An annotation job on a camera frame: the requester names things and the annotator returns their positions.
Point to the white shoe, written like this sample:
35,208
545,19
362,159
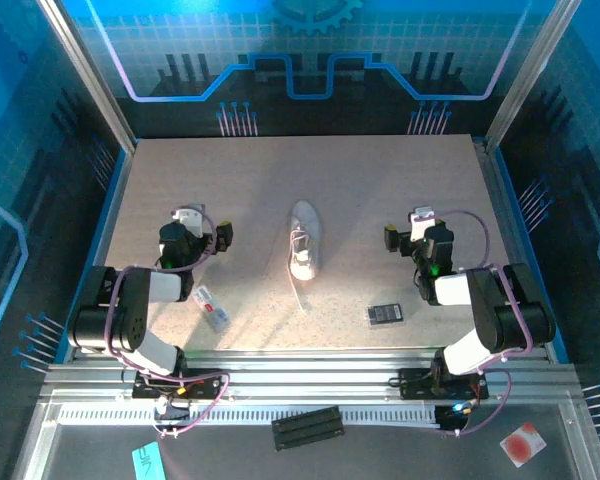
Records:
307,260

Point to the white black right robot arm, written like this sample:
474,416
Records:
500,300

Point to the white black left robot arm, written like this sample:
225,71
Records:
130,310

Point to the black flat packet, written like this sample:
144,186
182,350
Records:
386,316

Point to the blue table edge strip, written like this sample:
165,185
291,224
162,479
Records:
100,245
527,245

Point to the black controller box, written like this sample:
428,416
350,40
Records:
447,422

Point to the black ridged block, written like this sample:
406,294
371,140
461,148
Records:
307,428

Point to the white card with red circle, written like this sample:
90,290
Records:
522,445

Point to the teal card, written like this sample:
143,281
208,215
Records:
147,462

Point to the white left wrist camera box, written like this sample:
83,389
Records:
187,217

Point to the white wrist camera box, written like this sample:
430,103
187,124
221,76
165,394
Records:
187,217
420,225

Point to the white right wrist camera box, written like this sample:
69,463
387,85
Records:
420,225

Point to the aluminium side rail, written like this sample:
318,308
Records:
514,250

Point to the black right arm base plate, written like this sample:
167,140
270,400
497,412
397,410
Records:
412,385

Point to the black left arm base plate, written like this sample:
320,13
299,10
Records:
207,387

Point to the aluminium front rail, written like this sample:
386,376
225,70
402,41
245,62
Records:
305,372

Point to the aluminium corner post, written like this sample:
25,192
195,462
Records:
527,75
91,75

